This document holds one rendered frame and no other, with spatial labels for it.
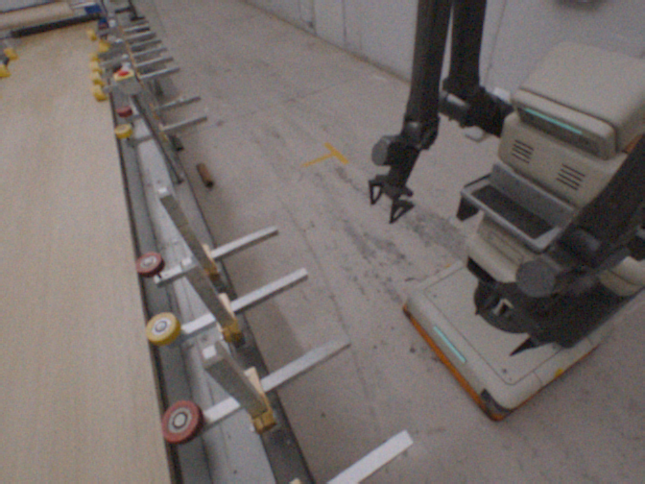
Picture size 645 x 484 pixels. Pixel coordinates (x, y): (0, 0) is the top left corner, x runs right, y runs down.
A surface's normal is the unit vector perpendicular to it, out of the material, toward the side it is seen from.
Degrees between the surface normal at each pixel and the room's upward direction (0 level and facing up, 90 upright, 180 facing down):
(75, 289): 0
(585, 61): 42
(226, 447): 0
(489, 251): 8
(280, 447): 0
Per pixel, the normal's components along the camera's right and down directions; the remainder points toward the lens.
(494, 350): -0.10, -0.68
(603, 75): -0.67, -0.22
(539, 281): -0.82, 0.04
